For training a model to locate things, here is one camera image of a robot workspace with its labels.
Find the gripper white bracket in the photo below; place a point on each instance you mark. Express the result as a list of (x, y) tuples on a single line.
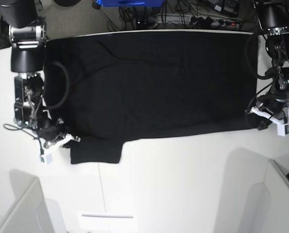
[(272, 109), (55, 136)]

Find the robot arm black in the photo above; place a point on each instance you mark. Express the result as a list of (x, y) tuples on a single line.
[(27, 34), (273, 19)]

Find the black T-shirt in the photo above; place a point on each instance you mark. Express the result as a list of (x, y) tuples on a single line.
[(137, 85)]

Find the white power strip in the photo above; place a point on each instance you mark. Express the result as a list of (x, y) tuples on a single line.
[(190, 21)]

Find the blue box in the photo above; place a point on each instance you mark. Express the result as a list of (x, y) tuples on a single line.
[(132, 3)]

